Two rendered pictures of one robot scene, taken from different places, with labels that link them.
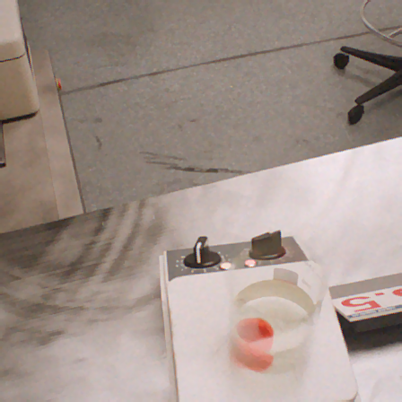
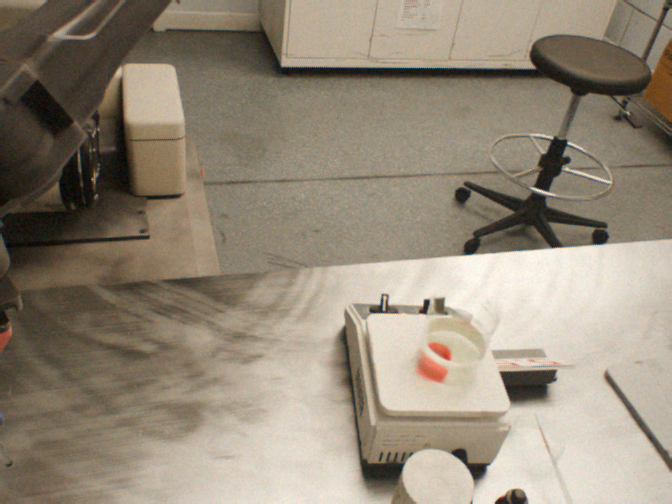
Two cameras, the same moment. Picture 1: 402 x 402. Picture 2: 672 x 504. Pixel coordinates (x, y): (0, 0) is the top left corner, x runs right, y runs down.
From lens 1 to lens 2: 0.24 m
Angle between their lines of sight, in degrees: 8
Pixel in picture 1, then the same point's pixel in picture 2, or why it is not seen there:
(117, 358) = (307, 380)
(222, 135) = (342, 248)
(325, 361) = (485, 383)
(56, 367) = (257, 381)
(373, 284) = (511, 354)
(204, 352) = (396, 365)
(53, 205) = not seen: hidden behind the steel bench
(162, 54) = (291, 163)
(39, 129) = (183, 210)
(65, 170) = (209, 251)
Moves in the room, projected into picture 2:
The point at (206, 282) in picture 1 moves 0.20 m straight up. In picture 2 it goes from (396, 319) to (441, 144)
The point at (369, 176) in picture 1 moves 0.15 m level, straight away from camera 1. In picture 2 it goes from (508, 275) to (524, 217)
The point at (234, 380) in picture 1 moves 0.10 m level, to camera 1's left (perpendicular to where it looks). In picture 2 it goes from (419, 387) to (309, 379)
